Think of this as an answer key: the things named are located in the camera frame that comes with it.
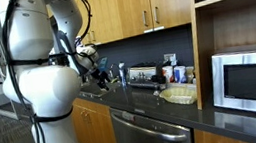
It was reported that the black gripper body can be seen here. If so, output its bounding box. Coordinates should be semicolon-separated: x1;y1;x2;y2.
89;67;107;83

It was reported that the stainless steel toaster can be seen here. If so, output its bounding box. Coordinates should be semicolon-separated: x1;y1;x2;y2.
125;60;169;94

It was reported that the chrome faucet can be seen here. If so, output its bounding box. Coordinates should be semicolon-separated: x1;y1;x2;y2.
107;62;117;80

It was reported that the stainless steel sink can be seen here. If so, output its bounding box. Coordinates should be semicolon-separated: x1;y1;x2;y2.
77;79;122;101

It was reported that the blue sign sticker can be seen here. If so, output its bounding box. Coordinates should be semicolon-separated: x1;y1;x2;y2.
73;36;84;49

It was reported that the black slim container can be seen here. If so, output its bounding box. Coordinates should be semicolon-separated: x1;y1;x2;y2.
154;60;168;85

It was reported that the white cup with red print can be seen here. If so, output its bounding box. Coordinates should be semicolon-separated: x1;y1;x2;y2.
161;64;175;85

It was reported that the stainless steel dishwasher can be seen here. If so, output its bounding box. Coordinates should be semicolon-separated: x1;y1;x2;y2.
109;96;195;143

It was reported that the yellow plastic container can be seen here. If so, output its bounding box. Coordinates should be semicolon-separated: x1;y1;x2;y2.
158;82;199;109

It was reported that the small beige jar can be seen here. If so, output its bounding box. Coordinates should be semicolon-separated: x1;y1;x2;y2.
185;65;196;84

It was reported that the wooden shelf unit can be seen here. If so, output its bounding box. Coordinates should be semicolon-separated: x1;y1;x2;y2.
182;0;256;111

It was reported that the wooden base cabinet with drawer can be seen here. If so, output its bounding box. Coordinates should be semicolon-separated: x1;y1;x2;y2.
192;120;256;143

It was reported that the stainless steel microwave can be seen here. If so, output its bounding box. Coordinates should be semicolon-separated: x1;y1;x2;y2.
205;46;256;129

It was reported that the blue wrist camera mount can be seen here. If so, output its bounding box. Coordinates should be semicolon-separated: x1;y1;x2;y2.
96;56;111;74

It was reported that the silver cabinet handle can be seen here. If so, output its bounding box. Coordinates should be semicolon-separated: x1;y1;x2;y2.
90;30;97;42
86;31;93;44
142;9;149;28
152;6;161;25

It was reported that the white wall outlet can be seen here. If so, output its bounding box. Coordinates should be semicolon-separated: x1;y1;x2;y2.
163;52;179;68

